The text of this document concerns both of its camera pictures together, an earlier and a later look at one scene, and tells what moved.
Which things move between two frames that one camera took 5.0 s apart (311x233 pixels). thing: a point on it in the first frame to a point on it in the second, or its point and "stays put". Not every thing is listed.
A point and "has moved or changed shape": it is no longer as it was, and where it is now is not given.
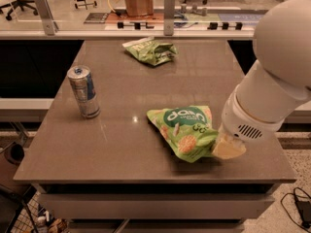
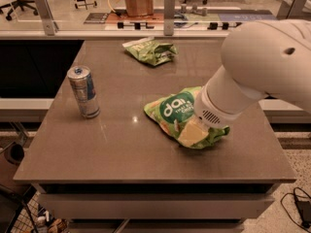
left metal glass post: x=50 y=24 stays put
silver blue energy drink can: x=82 y=83 stays put
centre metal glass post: x=169 y=12 stays put
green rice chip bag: x=190 y=130 has moved or changed shape
